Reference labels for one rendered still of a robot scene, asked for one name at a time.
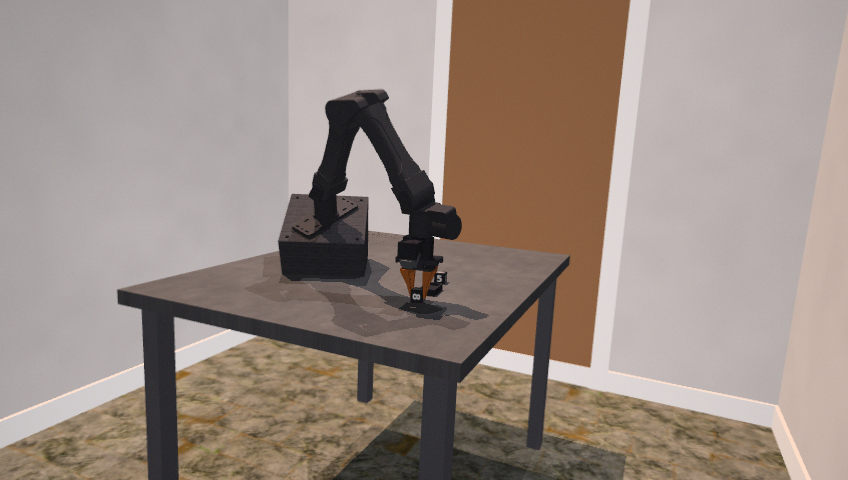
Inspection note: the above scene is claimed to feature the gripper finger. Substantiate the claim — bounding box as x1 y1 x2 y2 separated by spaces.
423 267 438 299
400 268 416 297

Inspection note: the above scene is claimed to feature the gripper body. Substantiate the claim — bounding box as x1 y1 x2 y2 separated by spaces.
395 233 443 272

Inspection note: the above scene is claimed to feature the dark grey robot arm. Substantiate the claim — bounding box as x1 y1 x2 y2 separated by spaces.
292 89 462 269

